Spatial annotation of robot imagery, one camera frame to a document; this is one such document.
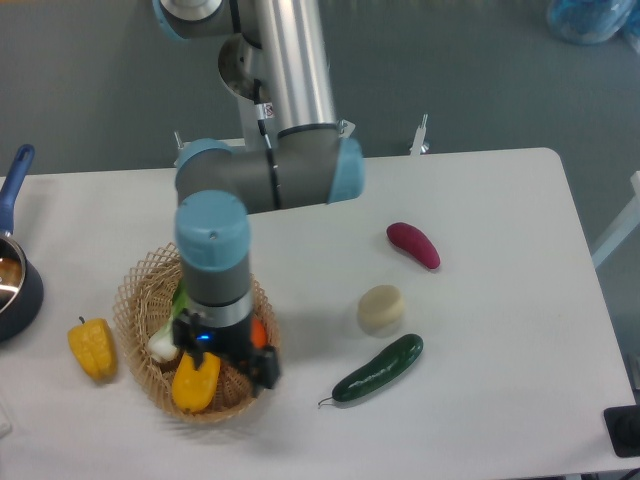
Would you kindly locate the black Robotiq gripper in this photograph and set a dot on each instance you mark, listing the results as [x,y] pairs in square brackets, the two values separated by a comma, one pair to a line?
[233,344]

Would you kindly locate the yellow mango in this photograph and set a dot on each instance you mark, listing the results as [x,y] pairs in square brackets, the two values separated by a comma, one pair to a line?
[193,389]

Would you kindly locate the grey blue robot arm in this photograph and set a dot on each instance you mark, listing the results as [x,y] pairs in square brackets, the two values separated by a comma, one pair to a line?
[278,50]

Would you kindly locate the orange tangerine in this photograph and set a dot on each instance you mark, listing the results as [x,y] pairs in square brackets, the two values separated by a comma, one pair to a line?
[259,336]

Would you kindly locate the green bok choy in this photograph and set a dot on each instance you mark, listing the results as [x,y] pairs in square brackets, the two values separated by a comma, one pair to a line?
[161,344]

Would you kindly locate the yellow bell pepper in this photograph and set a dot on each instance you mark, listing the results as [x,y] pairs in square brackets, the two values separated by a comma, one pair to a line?
[92,344]

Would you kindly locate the beige round bun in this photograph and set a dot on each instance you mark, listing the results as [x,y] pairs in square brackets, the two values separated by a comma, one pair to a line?
[380,307]

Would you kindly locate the green cucumber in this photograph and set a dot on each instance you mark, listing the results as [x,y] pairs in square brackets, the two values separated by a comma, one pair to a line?
[385,367]

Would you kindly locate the purple sweet potato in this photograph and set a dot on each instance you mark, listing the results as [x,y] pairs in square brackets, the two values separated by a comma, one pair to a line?
[412,241]

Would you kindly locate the dark blue saucepan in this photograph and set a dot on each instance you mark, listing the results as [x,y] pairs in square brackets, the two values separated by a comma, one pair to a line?
[22,290]

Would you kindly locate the black device at corner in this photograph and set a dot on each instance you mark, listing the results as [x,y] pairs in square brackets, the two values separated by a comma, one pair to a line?
[622,424]

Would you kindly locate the blue plastic bag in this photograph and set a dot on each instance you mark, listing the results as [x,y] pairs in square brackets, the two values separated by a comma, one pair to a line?
[587,23]

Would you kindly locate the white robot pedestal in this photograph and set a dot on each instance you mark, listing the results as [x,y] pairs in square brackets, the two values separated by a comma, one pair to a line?
[250,120]

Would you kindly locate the white frame leg right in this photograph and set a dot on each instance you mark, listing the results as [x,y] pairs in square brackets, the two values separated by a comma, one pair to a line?
[619,229]

